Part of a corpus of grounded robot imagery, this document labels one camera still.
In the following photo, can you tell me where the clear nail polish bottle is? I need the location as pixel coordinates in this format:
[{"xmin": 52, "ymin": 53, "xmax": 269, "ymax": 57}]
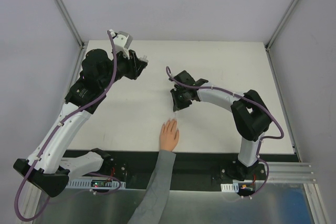
[{"xmin": 139, "ymin": 56, "xmax": 148, "ymax": 64}]

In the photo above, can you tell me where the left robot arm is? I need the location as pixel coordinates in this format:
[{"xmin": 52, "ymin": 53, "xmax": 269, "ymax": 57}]
[{"xmin": 14, "ymin": 49, "xmax": 148, "ymax": 198}]

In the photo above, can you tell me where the grey sleeved forearm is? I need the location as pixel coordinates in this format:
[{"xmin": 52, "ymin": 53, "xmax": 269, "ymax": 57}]
[{"xmin": 129, "ymin": 150, "xmax": 176, "ymax": 223}]

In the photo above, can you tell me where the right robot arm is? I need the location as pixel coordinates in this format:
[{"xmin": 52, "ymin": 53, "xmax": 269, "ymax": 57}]
[{"xmin": 169, "ymin": 70, "xmax": 271, "ymax": 181}]

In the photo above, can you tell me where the mannequin hand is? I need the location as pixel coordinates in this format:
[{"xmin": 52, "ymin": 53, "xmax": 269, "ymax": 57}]
[{"xmin": 159, "ymin": 119, "xmax": 180, "ymax": 152}]

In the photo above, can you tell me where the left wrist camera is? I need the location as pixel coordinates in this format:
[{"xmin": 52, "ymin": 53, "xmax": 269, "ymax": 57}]
[{"xmin": 107, "ymin": 29, "xmax": 133, "ymax": 57}]

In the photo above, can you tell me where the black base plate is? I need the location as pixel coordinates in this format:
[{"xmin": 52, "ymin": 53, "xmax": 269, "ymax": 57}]
[{"xmin": 64, "ymin": 150, "xmax": 271, "ymax": 191}]

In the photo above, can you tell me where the right white cable duct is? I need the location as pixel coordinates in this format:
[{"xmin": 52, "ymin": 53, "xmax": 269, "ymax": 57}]
[{"xmin": 220, "ymin": 183, "xmax": 239, "ymax": 193}]

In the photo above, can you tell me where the white cable duct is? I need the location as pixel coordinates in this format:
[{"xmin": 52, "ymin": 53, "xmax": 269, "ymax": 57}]
[
  {"xmin": 66, "ymin": 178, "xmax": 125, "ymax": 190},
  {"xmin": 220, "ymin": 183, "xmax": 239, "ymax": 193}
]

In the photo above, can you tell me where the left aluminium frame post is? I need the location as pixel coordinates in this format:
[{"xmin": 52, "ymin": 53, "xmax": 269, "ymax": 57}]
[{"xmin": 54, "ymin": 0, "xmax": 85, "ymax": 49}]

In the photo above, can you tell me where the left white cable duct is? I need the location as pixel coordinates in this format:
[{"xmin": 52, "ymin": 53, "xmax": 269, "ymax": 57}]
[{"xmin": 66, "ymin": 178, "xmax": 125, "ymax": 190}]

